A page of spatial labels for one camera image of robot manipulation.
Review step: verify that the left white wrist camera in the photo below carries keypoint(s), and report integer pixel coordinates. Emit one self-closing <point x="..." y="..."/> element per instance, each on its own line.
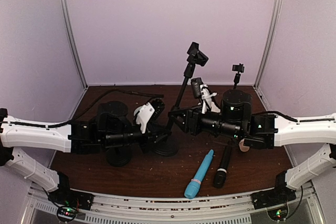
<point x="144" y="117"/>

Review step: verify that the thin black stand with clip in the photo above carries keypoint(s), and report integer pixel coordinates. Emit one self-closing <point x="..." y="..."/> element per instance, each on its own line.
<point x="239" y="69"/>

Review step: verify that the light teal bowl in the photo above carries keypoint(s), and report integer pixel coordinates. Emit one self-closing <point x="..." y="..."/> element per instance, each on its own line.
<point x="137" y="111"/>

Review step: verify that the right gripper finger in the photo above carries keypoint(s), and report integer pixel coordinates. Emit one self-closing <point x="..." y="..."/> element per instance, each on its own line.
<point x="181" y="123"/>
<point x="182" y="112"/>

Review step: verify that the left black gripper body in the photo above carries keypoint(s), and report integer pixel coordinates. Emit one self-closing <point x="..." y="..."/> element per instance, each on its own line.
<point x="148" y="135"/>

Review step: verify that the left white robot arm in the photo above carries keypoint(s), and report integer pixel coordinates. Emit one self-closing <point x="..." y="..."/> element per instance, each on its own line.
<point x="109" y="131"/>

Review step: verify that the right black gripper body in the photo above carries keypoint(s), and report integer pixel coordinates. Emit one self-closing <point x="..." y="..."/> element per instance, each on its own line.
<point x="194" y="121"/>

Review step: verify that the front aluminium rail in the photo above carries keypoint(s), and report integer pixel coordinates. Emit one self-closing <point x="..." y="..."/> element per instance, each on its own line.
<point x="232" y="208"/>

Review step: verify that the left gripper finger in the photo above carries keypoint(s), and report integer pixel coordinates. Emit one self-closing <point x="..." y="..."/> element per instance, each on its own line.
<point x="158" y="106"/>
<point x="161" y="136"/>

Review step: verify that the short black microphone stand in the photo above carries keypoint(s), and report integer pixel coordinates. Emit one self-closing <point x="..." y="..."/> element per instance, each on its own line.
<point x="119" y="156"/>

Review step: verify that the black handheld microphone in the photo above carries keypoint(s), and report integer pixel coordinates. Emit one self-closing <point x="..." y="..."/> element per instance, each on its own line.
<point x="221" y="173"/>

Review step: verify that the blue toy microphone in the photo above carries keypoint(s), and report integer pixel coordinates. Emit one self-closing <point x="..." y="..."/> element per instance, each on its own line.
<point x="194" y="185"/>

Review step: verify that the left aluminium frame post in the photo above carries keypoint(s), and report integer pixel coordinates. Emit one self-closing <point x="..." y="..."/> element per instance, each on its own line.
<point x="72" y="43"/>

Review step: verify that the aluminium frame post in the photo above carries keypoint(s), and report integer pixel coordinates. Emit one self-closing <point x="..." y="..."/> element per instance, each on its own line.
<point x="269" y="40"/>
<point x="72" y="43"/>

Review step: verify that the right aluminium frame post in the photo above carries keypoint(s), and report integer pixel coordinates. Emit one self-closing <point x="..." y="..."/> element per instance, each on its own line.
<point x="269" y="40"/>

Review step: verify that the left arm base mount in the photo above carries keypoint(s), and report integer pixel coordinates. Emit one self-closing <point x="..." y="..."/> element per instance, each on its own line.
<point x="68" y="201"/>

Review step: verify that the tall black microphone stand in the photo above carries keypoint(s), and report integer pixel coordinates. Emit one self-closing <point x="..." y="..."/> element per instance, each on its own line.
<point x="195" y="57"/>

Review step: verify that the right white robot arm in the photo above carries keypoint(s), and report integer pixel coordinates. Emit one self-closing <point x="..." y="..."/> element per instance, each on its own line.
<point x="265" y="130"/>

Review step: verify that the white bowl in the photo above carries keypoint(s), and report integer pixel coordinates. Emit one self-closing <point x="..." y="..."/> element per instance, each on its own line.
<point x="215" y="108"/>

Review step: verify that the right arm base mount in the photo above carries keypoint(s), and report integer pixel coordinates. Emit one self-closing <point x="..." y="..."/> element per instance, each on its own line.
<point x="279" y="195"/>

